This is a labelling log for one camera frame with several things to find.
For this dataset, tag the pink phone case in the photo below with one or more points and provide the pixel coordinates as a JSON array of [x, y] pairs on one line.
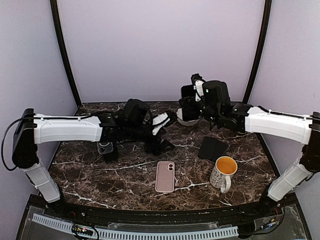
[[165, 177]]

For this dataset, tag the white slotted cable duct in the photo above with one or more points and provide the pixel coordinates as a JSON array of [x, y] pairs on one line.
[[119, 231]]

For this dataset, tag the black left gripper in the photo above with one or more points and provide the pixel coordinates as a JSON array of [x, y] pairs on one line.
[[159, 149]]

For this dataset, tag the white scalloped bowl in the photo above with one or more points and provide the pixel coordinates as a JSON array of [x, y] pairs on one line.
[[189, 123]]

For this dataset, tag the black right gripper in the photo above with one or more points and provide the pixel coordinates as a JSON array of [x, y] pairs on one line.
[[187, 107]]

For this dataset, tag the white phone dark screen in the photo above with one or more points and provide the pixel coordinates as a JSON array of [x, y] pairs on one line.
[[187, 91]]

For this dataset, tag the black right frame post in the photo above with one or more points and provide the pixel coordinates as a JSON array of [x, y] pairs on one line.
[[259, 50]]

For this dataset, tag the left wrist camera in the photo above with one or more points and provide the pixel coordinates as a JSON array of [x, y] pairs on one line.
[[163, 120]]

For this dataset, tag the black left frame post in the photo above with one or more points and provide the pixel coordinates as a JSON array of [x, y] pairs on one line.
[[63, 51]]

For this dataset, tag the green bowl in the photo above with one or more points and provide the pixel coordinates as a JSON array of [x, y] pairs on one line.
[[241, 134]]

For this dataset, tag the clear magsafe phone case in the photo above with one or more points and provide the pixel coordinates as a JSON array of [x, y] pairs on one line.
[[105, 148]]

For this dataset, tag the white mug orange inside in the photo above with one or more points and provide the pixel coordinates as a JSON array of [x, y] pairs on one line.
[[224, 169]]

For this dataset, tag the black front rail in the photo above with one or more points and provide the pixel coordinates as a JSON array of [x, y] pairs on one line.
[[234, 215]]

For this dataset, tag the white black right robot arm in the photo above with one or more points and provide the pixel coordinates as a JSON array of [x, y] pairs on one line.
[[210, 100]]

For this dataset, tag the black frame post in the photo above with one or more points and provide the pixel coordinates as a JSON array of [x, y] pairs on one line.
[[259, 50], [63, 51]]

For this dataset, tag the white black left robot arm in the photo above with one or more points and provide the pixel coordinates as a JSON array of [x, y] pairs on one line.
[[133, 123]]

